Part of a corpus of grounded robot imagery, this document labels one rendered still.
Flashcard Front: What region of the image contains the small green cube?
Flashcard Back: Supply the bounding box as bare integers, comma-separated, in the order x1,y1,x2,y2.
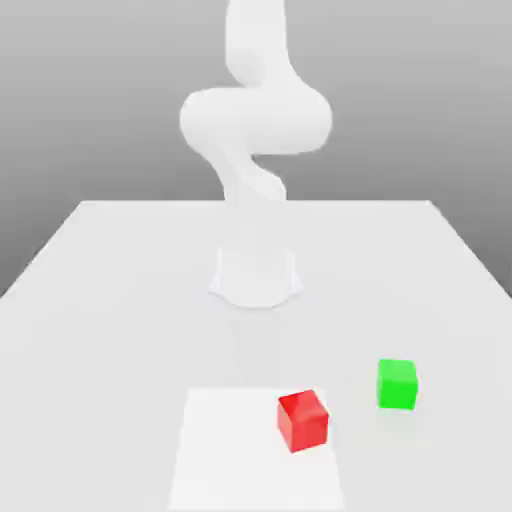
376,358,419,412

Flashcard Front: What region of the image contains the small red cube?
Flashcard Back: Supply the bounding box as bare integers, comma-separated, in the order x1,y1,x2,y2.
276,388,330,455

